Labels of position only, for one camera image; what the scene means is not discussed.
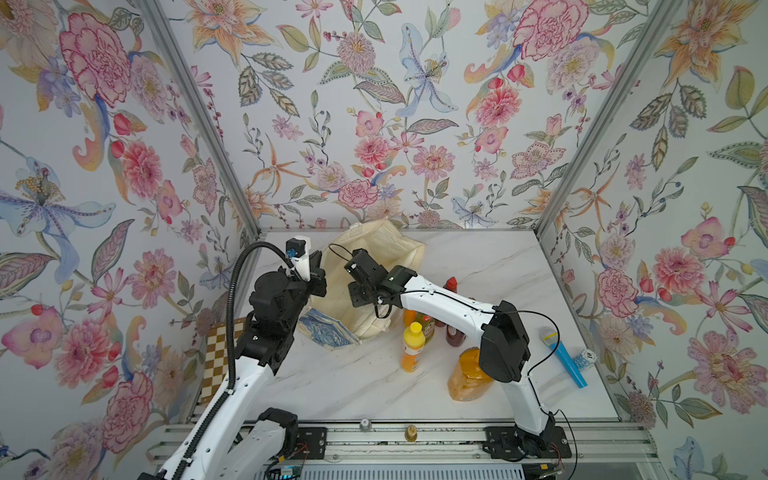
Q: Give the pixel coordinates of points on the green Fairy dish soap bottle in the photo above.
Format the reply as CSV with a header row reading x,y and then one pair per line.
x,y
428,326

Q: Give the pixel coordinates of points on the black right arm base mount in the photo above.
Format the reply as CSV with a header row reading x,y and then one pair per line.
x,y
511,443

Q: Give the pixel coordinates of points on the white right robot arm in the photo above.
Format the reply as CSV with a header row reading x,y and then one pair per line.
x,y
497,329

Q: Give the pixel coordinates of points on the small patterned tape roll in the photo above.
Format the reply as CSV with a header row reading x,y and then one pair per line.
x,y
585,360

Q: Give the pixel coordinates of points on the red fairy bottle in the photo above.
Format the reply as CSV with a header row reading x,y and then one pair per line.
x,y
455,337
451,284

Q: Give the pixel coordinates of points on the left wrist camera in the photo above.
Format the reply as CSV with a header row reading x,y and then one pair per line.
x,y
298,251

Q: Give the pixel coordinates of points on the brass rail knob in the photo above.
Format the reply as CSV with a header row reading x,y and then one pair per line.
x,y
411,434

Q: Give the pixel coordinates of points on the wooden chess board box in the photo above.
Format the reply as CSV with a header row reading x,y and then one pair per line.
x,y
215,366

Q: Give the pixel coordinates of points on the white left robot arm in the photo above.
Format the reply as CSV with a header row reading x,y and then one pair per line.
x,y
211,450

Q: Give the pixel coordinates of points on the orange bottle yellow cap front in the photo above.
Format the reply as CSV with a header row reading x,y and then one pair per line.
x,y
414,341

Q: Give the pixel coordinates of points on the aluminium front rail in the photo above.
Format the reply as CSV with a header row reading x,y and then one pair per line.
x,y
453,451

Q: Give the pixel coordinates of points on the large orange pump soap bottle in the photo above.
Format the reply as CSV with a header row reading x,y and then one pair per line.
x,y
468,381

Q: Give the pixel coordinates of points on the red Fairy bottle rear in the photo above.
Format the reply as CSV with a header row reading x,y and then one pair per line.
x,y
451,284

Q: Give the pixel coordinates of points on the red Fairy bottle front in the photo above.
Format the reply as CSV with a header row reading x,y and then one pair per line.
x,y
455,337

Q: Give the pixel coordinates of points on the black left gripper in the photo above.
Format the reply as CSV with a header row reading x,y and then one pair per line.
x,y
316,281

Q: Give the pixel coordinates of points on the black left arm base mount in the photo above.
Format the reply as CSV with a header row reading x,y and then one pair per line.
x,y
308,441

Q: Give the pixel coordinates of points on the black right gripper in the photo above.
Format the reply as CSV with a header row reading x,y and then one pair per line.
x,y
354,292

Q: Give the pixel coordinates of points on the orange bottle yellow cap rear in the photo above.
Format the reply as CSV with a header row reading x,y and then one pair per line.
x,y
409,317

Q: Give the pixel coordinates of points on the orange bottle yellow cap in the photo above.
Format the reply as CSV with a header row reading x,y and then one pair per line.
x,y
414,341
409,317

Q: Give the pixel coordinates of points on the cream canvas shopping bag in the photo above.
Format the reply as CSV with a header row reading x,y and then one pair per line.
x,y
332,321

